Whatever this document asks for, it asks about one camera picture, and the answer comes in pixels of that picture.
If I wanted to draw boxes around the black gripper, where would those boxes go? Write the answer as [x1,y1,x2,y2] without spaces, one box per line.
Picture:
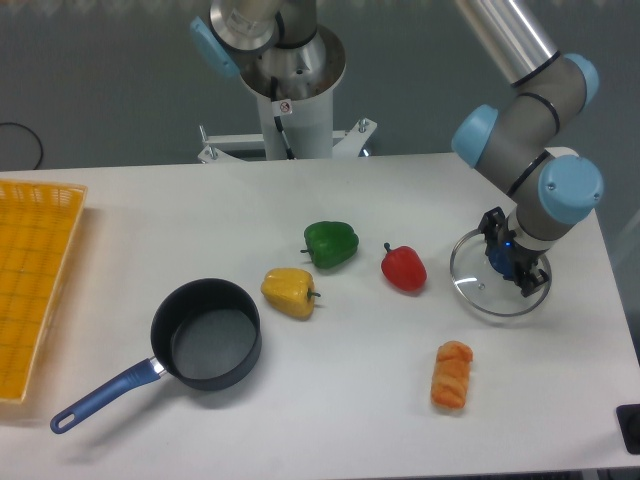
[478,207,547,297]

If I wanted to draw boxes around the glass lid with blue knob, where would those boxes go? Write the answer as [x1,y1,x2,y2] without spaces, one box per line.
[449,229,551,319]

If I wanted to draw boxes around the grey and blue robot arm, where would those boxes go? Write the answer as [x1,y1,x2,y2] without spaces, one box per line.
[190,1,603,296]

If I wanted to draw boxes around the red bell pepper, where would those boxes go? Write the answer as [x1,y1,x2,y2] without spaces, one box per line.
[381,242,427,292]

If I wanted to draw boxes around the orange twisted bread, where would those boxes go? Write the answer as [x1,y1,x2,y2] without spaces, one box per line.
[430,341,473,410]

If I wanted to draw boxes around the green bell pepper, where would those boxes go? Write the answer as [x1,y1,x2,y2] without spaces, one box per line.
[302,221,359,269]

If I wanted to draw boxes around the black device at table edge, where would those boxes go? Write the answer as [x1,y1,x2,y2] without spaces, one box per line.
[616,404,640,455]

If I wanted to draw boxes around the yellow bell pepper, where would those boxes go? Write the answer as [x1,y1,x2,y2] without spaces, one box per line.
[261,268,321,320]

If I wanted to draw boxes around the yellow plastic basket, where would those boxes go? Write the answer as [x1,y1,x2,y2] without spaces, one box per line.
[1,180,87,404]

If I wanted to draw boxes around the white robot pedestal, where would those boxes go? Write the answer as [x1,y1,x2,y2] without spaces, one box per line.
[198,26,377,164]

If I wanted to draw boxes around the black saucepan with blue handle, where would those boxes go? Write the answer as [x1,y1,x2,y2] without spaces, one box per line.
[50,278,262,434]

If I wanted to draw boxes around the black cable on floor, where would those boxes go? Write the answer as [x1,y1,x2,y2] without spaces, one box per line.
[0,121,45,171]

